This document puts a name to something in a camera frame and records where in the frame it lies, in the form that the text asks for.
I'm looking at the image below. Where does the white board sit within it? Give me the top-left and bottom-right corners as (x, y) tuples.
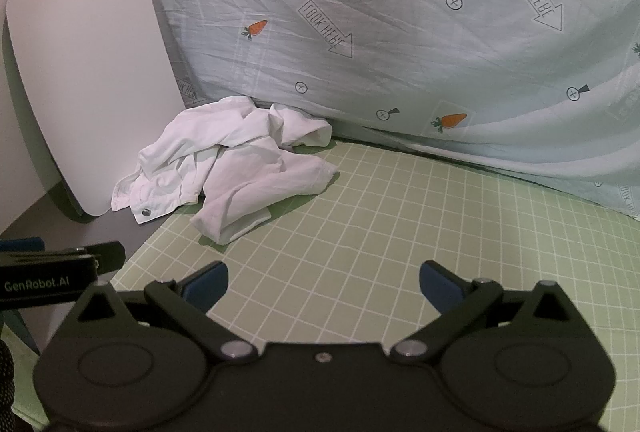
(5, 0), (202, 217)

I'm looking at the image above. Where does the white garment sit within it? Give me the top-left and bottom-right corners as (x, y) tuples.
(111, 95), (340, 247)

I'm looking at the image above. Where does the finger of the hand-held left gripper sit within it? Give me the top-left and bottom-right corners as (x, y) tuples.
(75, 240), (127, 274)

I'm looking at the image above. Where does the black braided cable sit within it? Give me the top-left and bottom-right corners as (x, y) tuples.
(0, 339), (17, 415)

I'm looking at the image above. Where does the green grid mat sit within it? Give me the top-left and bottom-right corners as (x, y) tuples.
(0, 134), (640, 432)

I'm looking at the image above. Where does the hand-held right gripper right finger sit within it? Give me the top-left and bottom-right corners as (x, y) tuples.
(391, 260), (583, 365)

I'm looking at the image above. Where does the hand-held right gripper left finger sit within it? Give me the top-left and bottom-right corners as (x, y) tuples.
(74, 260), (260, 365)

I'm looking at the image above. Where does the dark blue object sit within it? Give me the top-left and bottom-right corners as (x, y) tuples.
(0, 237), (47, 255)

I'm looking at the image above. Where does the pale blue printed bed sheet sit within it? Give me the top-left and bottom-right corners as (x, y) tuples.
(20, 0), (640, 220)

